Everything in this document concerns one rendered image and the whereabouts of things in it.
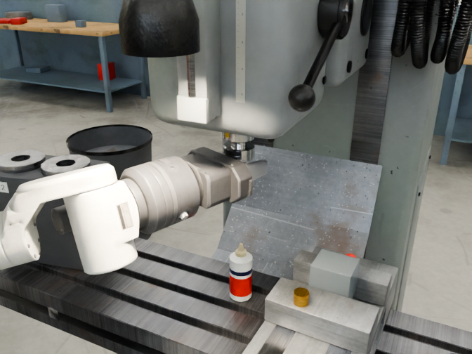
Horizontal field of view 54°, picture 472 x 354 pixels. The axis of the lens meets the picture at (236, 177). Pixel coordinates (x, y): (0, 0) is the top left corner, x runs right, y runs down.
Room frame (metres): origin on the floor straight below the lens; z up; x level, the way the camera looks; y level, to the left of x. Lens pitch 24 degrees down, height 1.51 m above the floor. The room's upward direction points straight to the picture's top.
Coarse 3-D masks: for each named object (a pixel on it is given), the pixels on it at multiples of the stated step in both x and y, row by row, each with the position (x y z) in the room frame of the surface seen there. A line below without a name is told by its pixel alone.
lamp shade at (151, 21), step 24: (144, 0) 0.41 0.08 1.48; (168, 0) 0.41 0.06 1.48; (192, 0) 0.44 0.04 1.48; (120, 24) 0.42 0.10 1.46; (144, 24) 0.41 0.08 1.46; (168, 24) 0.41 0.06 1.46; (192, 24) 0.42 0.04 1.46; (144, 48) 0.41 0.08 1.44; (168, 48) 0.41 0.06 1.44; (192, 48) 0.42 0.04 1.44
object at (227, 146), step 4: (224, 144) 0.65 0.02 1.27; (228, 144) 0.65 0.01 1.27; (248, 144) 0.65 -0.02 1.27; (252, 144) 0.65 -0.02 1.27; (224, 148) 0.64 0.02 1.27; (228, 148) 0.63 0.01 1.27; (232, 148) 0.63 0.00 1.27; (236, 148) 0.63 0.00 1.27; (240, 148) 0.63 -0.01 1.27; (244, 148) 0.63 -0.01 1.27; (248, 148) 0.63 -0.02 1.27; (252, 148) 0.63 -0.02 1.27; (224, 152) 0.64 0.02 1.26; (228, 152) 0.63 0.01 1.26; (232, 152) 0.62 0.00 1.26; (236, 152) 0.62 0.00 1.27; (240, 152) 0.62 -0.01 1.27; (244, 152) 0.62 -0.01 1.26; (248, 152) 0.63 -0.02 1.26; (252, 152) 0.63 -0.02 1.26; (236, 156) 0.62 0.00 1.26; (240, 156) 0.62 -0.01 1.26; (244, 156) 0.62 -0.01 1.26
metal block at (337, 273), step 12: (324, 252) 0.60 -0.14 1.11; (312, 264) 0.57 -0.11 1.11; (324, 264) 0.57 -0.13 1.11; (336, 264) 0.57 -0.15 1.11; (348, 264) 0.57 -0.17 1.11; (312, 276) 0.57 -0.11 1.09; (324, 276) 0.56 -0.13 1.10; (336, 276) 0.55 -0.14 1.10; (348, 276) 0.54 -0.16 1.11; (324, 288) 0.56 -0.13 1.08; (336, 288) 0.55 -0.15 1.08; (348, 288) 0.54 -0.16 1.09
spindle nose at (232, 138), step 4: (224, 132) 0.64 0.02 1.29; (224, 136) 0.64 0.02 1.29; (232, 136) 0.62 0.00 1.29; (236, 136) 0.62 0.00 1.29; (240, 136) 0.62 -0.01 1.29; (244, 136) 0.62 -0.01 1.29; (248, 136) 0.63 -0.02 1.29; (228, 140) 0.63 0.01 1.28; (232, 140) 0.62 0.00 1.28; (236, 140) 0.62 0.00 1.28; (240, 140) 0.62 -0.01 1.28; (244, 140) 0.62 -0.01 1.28; (248, 140) 0.63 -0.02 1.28
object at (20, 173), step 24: (0, 168) 0.81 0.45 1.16; (24, 168) 0.81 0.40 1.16; (48, 168) 0.80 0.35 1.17; (72, 168) 0.80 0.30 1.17; (0, 192) 0.79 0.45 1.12; (48, 216) 0.77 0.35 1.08; (48, 240) 0.77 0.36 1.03; (72, 240) 0.76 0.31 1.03; (48, 264) 0.78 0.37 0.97; (72, 264) 0.76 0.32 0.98
